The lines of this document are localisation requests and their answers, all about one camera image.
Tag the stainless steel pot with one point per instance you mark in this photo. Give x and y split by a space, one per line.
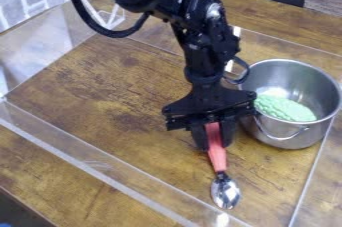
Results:
298 100

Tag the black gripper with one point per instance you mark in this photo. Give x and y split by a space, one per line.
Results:
209 103

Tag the pink handled metal spoon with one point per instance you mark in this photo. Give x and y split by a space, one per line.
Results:
225 190

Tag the clear acrylic enclosure wall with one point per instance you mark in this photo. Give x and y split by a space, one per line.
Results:
90 159

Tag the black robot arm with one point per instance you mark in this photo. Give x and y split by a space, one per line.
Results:
210 46

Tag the green knitted toy vegetable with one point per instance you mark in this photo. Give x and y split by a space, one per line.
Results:
283 109

